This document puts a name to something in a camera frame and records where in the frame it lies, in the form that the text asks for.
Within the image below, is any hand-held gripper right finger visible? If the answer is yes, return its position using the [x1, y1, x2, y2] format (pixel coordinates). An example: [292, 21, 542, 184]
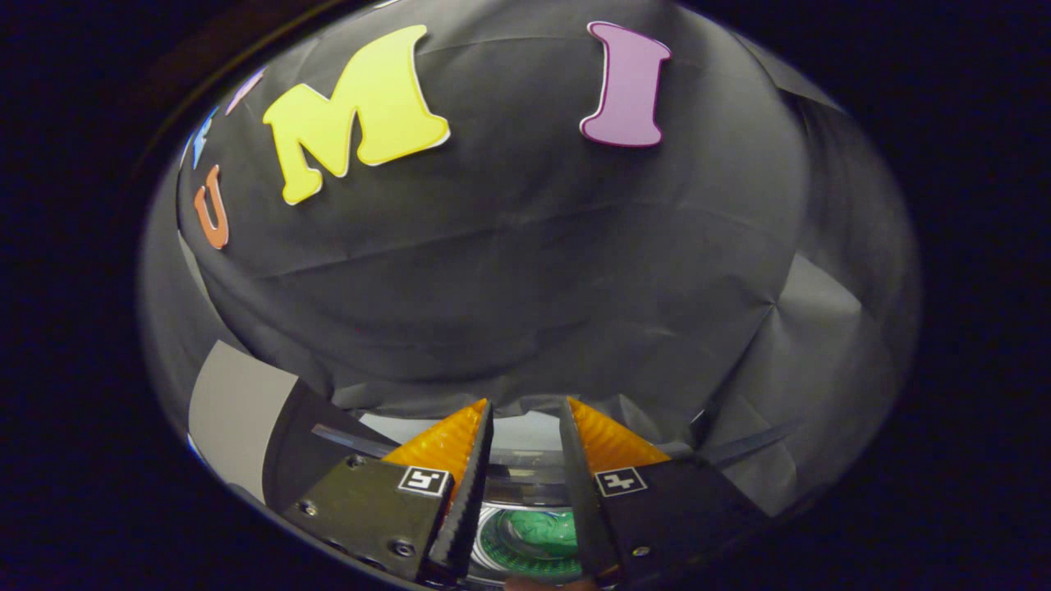
[560, 396, 769, 585]

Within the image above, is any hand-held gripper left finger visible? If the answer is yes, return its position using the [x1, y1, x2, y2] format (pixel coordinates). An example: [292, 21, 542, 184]
[283, 399, 495, 585]

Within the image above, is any green polo shirt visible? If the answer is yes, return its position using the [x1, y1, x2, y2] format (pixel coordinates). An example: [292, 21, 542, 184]
[503, 511, 581, 559]

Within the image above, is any grey washing machine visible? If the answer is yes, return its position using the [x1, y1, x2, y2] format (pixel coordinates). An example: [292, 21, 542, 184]
[263, 379, 801, 588]

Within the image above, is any black backdrop cloth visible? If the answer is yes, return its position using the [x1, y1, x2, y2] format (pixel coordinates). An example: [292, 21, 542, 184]
[138, 0, 920, 518]

